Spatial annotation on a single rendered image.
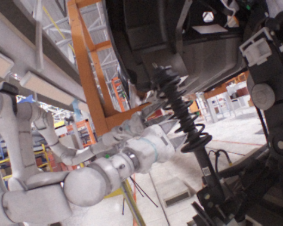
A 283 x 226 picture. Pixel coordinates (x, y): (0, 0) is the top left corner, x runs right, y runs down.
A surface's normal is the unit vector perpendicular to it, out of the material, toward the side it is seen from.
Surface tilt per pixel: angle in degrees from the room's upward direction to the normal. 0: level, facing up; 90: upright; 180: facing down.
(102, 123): 90
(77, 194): 78
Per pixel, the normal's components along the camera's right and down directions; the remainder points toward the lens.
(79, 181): 0.51, -0.55
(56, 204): 0.70, -0.53
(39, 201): 0.23, -0.44
